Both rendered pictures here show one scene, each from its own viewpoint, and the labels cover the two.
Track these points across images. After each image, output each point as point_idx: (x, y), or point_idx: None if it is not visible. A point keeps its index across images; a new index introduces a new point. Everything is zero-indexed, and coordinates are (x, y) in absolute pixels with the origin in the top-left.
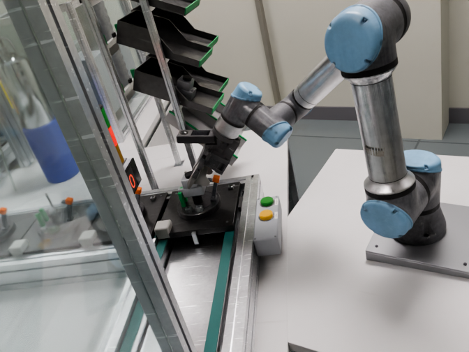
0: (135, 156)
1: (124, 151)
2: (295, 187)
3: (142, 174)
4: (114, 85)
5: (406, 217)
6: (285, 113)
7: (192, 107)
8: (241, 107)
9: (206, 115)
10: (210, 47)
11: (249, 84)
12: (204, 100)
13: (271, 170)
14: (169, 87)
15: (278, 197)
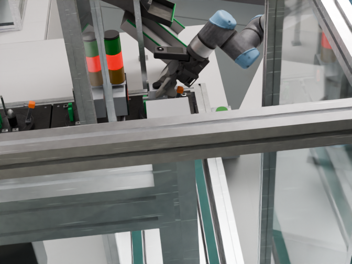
0: (46, 48)
1: (29, 42)
2: None
3: (64, 72)
4: None
5: None
6: (254, 40)
7: (152, 19)
8: (219, 33)
9: (153, 22)
10: None
11: (226, 13)
12: (158, 11)
13: (205, 75)
14: (136, 0)
15: (230, 107)
